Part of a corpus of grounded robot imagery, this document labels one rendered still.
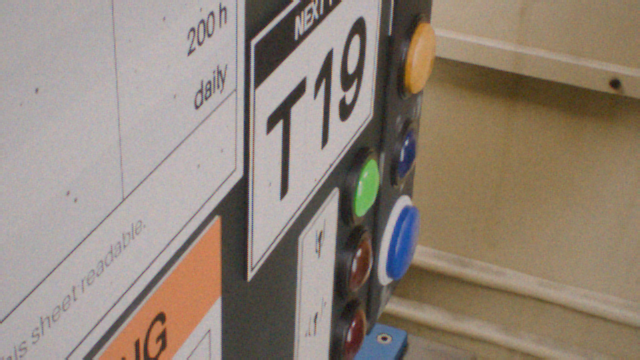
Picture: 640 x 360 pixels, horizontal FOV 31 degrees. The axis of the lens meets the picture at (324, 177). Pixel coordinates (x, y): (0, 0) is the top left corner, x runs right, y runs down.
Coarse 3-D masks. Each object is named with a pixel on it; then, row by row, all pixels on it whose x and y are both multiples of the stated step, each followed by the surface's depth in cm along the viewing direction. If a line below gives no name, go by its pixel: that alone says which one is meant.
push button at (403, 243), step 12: (408, 216) 44; (396, 228) 44; (408, 228) 44; (396, 240) 44; (408, 240) 45; (396, 252) 44; (408, 252) 45; (396, 264) 44; (408, 264) 46; (396, 276) 45
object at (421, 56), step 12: (420, 36) 40; (432, 36) 41; (420, 48) 40; (432, 48) 41; (408, 60) 40; (420, 60) 40; (432, 60) 42; (408, 72) 40; (420, 72) 40; (408, 84) 40; (420, 84) 41
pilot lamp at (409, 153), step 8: (408, 136) 43; (416, 136) 43; (408, 144) 43; (416, 144) 43; (408, 152) 43; (416, 152) 43; (400, 160) 42; (408, 160) 43; (400, 168) 43; (408, 168) 43; (400, 176) 43
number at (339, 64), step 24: (360, 0) 34; (336, 24) 32; (360, 24) 35; (312, 48) 31; (336, 48) 33; (360, 48) 35; (312, 72) 31; (336, 72) 33; (360, 72) 36; (312, 96) 32; (336, 96) 34; (360, 96) 36; (312, 120) 32; (336, 120) 35; (312, 144) 33; (336, 144) 35; (312, 168) 34
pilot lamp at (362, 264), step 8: (368, 240) 40; (360, 248) 40; (368, 248) 40; (360, 256) 40; (368, 256) 40; (360, 264) 40; (368, 264) 40; (352, 272) 40; (360, 272) 40; (368, 272) 41; (352, 280) 40; (360, 280) 40; (352, 288) 40
